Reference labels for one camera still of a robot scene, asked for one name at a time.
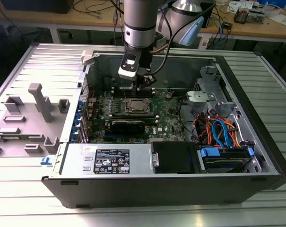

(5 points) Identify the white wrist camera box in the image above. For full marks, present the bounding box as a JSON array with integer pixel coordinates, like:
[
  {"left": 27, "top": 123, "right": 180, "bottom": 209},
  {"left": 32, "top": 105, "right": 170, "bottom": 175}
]
[{"left": 117, "top": 53, "right": 143, "bottom": 79}]

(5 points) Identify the metal socket cover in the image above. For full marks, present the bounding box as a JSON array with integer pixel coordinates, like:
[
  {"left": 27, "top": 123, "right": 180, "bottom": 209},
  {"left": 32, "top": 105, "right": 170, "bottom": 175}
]
[{"left": 126, "top": 97, "right": 153, "bottom": 114}]

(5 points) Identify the tall black box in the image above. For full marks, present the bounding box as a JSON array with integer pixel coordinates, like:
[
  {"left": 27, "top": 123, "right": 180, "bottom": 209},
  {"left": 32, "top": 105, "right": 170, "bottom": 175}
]
[{"left": 201, "top": 0, "right": 216, "bottom": 28}]

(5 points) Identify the black PC case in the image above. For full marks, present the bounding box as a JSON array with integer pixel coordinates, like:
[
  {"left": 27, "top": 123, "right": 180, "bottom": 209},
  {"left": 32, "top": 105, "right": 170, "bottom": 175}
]
[{"left": 40, "top": 49, "right": 286, "bottom": 210}]

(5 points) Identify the silver power supply unit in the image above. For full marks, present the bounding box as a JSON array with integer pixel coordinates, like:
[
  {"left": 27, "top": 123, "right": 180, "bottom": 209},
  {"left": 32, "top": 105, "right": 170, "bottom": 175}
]
[{"left": 53, "top": 143, "right": 156, "bottom": 177}]

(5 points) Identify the silver CPU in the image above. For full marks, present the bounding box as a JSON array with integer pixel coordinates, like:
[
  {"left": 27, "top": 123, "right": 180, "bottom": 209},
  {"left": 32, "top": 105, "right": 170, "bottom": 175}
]
[{"left": 130, "top": 99, "right": 148, "bottom": 112}]

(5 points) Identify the black finned heat sink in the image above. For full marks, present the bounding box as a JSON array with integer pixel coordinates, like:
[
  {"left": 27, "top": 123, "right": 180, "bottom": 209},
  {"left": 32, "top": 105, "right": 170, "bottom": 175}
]
[{"left": 234, "top": 7, "right": 249, "bottom": 24}]

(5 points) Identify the black RAM slot bank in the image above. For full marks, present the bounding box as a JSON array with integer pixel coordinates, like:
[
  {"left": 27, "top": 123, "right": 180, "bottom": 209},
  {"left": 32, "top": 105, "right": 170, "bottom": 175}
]
[
  {"left": 112, "top": 87, "right": 156, "bottom": 98},
  {"left": 110, "top": 113, "right": 159, "bottom": 126}
]

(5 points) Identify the blue wire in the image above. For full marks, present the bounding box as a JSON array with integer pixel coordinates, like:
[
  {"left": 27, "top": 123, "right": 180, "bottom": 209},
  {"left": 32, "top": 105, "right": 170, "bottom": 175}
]
[{"left": 212, "top": 120, "right": 237, "bottom": 149}]

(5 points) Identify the red orange wire bundle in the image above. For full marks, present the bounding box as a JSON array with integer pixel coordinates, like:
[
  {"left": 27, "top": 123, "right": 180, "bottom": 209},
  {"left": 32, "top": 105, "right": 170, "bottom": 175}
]
[{"left": 194, "top": 113, "right": 214, "bottom": 144}]

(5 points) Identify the black drive bay box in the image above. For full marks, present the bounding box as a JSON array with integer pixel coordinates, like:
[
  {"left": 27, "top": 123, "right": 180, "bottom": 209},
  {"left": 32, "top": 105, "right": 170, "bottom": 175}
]
[{"left": 151, "top": 141, "right": 201, "bottom": 175}]

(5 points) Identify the wooden workbench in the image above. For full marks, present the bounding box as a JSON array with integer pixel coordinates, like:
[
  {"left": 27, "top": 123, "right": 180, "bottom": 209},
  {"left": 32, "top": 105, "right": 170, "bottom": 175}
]
[{"left": 0, "top": 0, "right": 286, "bottom": 44}]

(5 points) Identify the black monitor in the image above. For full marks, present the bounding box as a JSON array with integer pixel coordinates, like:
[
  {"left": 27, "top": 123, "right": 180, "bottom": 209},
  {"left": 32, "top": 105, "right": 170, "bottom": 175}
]
[{"left": 0, "top": 0, "right": 75, "bottom": 14}]

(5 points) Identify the silver disk bay cage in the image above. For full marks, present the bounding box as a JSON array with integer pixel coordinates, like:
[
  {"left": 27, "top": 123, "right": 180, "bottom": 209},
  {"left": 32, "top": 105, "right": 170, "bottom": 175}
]
[{"left": 185, "top": 65, "right": 239, "bottom": 119}]

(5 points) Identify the black graphics card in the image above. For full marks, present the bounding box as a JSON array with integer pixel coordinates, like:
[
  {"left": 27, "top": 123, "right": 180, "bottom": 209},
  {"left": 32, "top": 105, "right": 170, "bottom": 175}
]
[{"left": 110, "top": 120, "right": 146, "bottom": 136}]

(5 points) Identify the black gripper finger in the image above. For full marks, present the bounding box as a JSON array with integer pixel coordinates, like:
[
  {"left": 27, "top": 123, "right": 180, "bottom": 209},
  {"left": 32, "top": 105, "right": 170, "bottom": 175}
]
[{"left": 135, "top": 70, "right": 157, "bottom": 92}]

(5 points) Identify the blue disk carrier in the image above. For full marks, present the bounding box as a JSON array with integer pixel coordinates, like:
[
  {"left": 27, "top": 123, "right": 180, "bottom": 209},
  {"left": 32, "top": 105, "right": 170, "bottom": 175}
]
[{"left": 199, "top": 147, "right": 256, "bottom": 175}]

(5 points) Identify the grey parts rack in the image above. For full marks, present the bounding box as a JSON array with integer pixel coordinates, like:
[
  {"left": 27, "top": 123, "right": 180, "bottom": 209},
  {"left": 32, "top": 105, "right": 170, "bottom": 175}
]
[{"left": 0, "top": 83, "right": 71, "bottom": 158}]

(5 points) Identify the green motherboard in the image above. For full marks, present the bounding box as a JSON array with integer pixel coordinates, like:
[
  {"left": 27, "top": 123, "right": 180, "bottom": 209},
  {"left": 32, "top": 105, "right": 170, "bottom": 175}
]
[{"left": 86, "top": 87, "right": 190, "bottom": 145}]

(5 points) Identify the white printed card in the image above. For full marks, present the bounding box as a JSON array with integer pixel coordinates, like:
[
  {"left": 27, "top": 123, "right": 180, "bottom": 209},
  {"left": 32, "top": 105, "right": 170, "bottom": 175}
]
[{"left": 227, "top": 0, "right": 253, "bottom": 14}]

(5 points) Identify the green circuit board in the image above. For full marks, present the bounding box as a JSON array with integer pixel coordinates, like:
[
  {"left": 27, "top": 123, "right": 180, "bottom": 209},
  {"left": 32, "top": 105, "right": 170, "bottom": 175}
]
[{"left": 248, "top": 8, "right": 268, "bottom": 24}]

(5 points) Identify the white paper sheet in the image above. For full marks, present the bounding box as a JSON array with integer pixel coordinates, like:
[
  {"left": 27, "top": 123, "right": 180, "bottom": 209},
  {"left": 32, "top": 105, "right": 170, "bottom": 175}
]
[{"left": 268, "top": 13, "right": 286, "bottom": 26}]

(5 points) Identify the grey hard disk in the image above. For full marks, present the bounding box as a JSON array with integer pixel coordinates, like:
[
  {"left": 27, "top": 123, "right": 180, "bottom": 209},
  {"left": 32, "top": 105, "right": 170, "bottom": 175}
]
[{"left": 204, "top": 157, "right": 249, "bottom": 173}]

